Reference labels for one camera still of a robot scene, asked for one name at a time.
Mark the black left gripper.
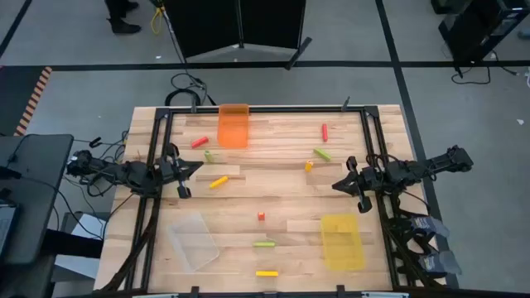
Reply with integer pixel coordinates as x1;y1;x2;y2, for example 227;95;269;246
159;142;205;200

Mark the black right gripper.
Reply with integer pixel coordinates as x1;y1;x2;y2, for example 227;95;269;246
331;156;376;214

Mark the yellow translucent plastic bin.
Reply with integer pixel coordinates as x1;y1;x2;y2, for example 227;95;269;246
320;213;368;272

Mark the orange translucent plastic bin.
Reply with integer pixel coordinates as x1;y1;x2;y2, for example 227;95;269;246
217;103;251;150

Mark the clear plastic bin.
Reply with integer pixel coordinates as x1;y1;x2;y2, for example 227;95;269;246
166;211;221;274

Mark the white box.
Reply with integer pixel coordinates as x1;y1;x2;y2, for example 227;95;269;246
52;212;108;283

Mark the black partition foot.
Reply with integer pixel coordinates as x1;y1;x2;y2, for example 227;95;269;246
283;36;313;71

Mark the black partition panel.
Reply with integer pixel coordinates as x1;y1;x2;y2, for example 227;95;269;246
240;0;308;50
164;0;241;59

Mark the black cart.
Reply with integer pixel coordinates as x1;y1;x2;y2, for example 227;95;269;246
0;132;75;267

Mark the person's foot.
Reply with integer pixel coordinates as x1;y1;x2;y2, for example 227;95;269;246
104;0;141;12
108;17;142;36

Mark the orange black striped strip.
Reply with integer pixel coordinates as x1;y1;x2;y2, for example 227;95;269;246
13;65;54;137

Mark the black equipment rack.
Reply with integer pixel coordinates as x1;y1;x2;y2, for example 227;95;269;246
437;0;530;64

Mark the black coiled cable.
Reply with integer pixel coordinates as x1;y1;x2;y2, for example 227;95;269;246
164;72;217;108

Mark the black aluminium table frame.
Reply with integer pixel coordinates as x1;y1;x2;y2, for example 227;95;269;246
123;104;401;298

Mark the black cable bundle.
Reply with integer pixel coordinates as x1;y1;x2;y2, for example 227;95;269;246
98;197;161;293

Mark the yellow cable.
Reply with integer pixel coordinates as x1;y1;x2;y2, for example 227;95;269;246
150;5;166;36

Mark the black floor cable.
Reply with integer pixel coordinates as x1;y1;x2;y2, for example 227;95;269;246
450;65;518;86

